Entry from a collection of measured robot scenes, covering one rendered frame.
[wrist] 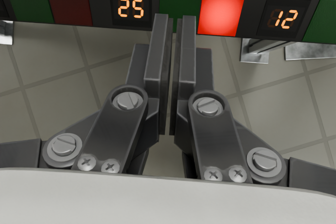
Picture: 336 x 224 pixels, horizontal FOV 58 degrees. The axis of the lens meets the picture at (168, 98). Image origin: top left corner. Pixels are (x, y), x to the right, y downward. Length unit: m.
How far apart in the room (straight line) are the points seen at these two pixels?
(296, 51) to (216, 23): 0.72
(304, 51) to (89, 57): 0.62
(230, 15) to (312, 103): 0.76
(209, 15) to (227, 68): 0.67
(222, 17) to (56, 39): 0.76
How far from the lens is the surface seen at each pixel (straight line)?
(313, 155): 0.99
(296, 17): 0.24
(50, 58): 0.95
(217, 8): 0.23
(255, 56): 0.91
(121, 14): 0.24
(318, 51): 0.97
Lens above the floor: 0.88
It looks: 87 degrees down
